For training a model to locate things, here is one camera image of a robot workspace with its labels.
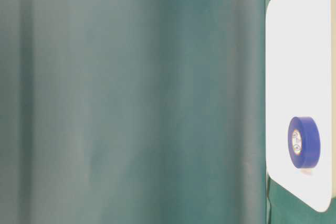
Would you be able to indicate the green table cloth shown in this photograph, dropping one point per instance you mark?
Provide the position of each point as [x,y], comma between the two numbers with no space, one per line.
[137,111]

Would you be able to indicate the white plastic tray case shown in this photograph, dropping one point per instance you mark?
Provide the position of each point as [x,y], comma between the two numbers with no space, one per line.
[300,81]

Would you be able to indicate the blue tape roll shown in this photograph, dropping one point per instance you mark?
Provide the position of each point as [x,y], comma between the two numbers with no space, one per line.
[304,144]

